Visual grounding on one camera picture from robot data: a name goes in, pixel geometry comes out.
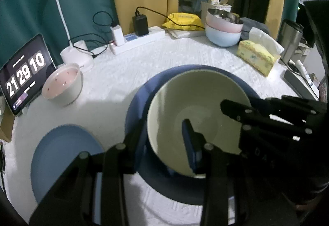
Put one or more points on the white tube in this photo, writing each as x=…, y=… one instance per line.
x=305, y=74

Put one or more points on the tablet with clock display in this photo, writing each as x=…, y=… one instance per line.
x=25, y=71

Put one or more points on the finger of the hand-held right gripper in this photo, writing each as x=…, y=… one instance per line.
x=236, y=110
x=295, y=106

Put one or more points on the yellow packet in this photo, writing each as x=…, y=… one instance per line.
x=182, y=20

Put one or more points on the grey cloth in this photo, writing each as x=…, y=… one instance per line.
x=250, y=25

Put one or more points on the white power strip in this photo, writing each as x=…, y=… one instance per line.
x=144, y=38

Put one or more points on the cream bowl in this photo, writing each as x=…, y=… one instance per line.
x=180, y=97

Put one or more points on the white container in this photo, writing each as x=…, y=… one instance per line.
x=204, y=8

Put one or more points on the black round device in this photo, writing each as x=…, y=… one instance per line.
x=1, y=159

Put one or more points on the pink steel-lined bowl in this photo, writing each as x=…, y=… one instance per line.
x=218, y=26

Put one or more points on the white charger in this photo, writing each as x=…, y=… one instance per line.
x=118, y=35

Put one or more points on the white folded packet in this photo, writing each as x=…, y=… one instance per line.
x=182, y=33

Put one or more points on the dark screen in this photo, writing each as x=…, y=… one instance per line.
x=312, y=20

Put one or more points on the dark blue plate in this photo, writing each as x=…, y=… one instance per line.
x=140, y=102

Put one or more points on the black charger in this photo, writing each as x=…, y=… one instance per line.
x=140, y=25

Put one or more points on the light blue bowl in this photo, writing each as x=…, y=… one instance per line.
x=221, y=38

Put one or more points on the yellow tissue box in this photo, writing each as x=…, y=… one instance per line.
x=254, y=55

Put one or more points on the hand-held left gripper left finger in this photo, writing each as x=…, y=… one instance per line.
x=128, y=154

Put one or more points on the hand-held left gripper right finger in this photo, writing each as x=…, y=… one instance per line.
x=190, y=143

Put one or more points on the black phone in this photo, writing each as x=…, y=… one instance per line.
x=298, y=84

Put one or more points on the steel thermos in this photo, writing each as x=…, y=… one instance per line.
x=290, y=41

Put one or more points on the brown cardboard box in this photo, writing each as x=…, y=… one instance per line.
x=5, y=127

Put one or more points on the small pink bowl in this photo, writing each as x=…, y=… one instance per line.
x=60, y=82

